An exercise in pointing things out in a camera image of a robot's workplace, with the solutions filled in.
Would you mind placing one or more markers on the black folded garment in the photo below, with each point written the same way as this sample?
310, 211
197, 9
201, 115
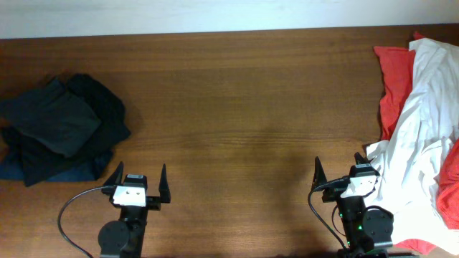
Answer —
40, 163

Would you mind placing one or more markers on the dark grey folded garment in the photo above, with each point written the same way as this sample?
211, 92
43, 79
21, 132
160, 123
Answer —
54, 116

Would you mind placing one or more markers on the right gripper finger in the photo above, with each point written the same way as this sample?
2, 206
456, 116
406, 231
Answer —
319, 176
359, 159

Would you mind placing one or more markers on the red t-shirt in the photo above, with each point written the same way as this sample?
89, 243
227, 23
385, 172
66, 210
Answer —
397, 65

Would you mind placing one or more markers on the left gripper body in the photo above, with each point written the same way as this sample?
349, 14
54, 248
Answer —
151, 201

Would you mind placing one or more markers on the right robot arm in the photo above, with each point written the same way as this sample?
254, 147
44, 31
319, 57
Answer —
367, 229

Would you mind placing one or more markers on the navy blue folded garment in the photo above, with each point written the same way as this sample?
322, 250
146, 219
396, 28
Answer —
11, 168

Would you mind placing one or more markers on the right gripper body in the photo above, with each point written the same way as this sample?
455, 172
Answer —
333, 193

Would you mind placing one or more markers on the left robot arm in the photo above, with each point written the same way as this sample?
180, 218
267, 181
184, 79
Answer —
123, 238

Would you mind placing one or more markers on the white t-shirt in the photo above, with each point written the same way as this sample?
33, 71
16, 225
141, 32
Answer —
411, 160

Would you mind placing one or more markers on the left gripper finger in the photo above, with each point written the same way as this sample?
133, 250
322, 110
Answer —
115, 178
163, 188

